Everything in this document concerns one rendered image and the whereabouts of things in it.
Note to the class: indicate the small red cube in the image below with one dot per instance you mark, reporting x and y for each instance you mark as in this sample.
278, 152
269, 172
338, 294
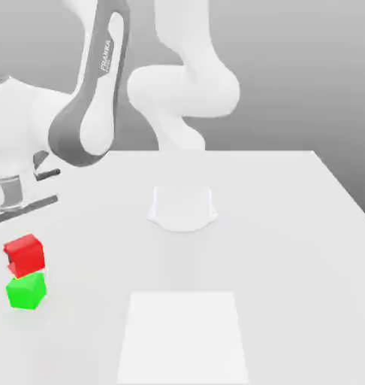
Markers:
26, 254

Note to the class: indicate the small green cube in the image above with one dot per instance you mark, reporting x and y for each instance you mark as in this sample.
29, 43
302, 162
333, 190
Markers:
24, 291

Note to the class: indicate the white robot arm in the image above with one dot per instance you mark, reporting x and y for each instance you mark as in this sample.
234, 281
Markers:
182, 90

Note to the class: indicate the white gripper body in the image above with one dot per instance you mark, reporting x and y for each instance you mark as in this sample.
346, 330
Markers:
26, 209

